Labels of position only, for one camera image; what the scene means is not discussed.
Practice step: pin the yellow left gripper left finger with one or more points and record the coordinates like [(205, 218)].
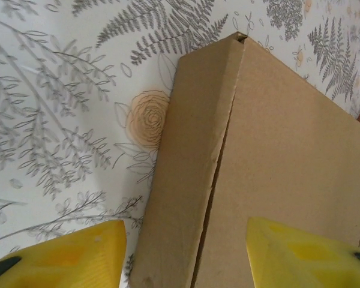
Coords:
[(63, 264)]

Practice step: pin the brown cardboard paper box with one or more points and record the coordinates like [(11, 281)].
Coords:
[(273, 150)]

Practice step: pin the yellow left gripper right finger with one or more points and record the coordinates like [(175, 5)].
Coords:
[(303, 264)]

